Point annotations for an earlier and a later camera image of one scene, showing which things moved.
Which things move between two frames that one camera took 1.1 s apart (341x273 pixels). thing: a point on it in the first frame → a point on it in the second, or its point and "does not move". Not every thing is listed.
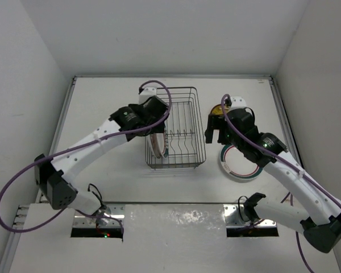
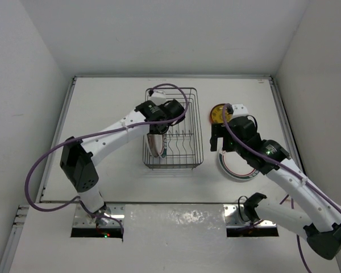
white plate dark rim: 234,163 does not move
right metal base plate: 236,216 does not move
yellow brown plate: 217,110 does not move
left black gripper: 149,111 → 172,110
